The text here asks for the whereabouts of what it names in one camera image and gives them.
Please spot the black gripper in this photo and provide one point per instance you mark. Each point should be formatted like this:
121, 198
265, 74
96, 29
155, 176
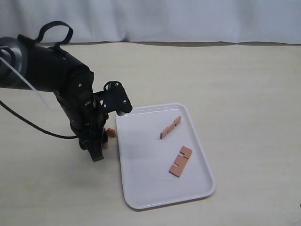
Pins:
78, 101

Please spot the white cable tie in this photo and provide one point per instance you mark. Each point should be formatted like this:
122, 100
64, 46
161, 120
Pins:
23, 80

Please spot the white backdrop cloth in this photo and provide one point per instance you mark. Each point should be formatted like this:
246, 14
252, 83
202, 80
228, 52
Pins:
233, 21

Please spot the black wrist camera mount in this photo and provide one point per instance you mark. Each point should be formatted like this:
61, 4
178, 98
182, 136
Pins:
112, 98

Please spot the white plastic tray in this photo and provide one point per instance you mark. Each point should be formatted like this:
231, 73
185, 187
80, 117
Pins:
145, 159

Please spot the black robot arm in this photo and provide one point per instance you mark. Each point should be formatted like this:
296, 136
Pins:
54, 70

